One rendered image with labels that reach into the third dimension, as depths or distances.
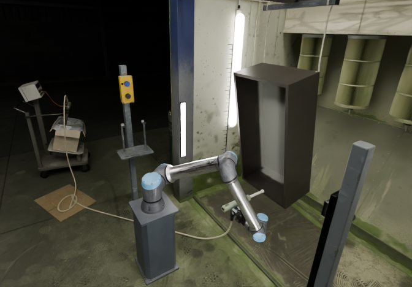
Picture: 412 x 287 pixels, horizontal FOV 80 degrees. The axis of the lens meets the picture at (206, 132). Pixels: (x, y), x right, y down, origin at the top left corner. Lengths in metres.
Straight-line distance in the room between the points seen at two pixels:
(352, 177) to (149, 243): 1.61
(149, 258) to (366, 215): 2.14
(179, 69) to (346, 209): 1.97
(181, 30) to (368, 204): 2.54
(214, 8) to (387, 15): 1.52
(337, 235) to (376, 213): 2.03
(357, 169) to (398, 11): 2.02
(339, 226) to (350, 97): 2.11
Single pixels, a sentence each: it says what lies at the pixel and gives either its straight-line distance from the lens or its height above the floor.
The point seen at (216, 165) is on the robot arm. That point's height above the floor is 1.03.
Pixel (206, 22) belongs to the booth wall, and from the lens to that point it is 2.66.
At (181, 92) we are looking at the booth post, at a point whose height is 1.38.
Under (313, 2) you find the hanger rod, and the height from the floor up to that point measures 2.17.
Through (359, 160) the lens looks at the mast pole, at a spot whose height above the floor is 1.59.
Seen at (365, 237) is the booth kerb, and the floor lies 0.10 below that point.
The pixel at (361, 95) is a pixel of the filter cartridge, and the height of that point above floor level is 1.40.
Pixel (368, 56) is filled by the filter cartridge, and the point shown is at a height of 1.78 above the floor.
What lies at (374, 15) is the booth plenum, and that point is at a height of 2.13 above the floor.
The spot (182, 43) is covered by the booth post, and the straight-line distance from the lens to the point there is 2.52.
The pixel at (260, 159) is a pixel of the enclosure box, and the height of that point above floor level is 0.64.
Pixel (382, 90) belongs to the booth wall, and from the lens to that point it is 3.26.
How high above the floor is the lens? 1.95
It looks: 22 degrees down
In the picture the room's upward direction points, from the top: 2 degrees clockwise
